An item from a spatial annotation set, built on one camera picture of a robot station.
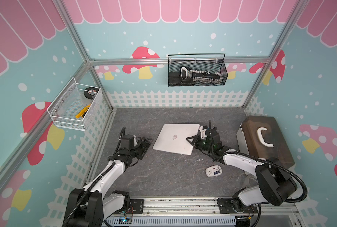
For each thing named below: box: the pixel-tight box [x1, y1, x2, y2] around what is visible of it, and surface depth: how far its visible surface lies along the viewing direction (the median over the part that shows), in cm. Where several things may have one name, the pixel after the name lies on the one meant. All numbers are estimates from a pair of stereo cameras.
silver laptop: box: [152, 123, 201, 156], surface depth 98 cm
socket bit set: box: [179, 66, 224, 85], surface depth 91 cm
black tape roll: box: [83, 87, 99, 100], surface depth 82 cm
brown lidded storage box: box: [236, 115, 295, 168], surface depth 83 cm
